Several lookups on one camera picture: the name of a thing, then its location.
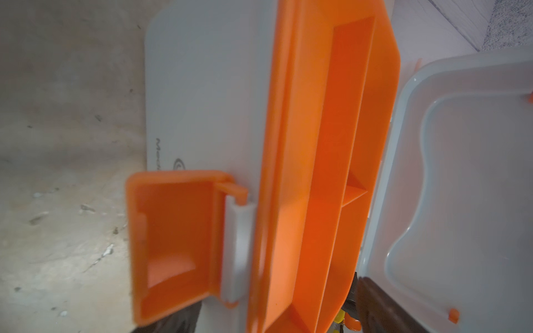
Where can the grey orange medicine box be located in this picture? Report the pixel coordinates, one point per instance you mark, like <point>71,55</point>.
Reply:
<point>449,231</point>

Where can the orange tray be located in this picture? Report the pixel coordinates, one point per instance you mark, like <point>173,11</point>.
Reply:
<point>334,78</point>

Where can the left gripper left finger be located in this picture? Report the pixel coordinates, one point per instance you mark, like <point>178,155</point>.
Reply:
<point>183,321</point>

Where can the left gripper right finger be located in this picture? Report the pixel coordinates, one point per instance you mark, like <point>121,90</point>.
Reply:
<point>378,312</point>

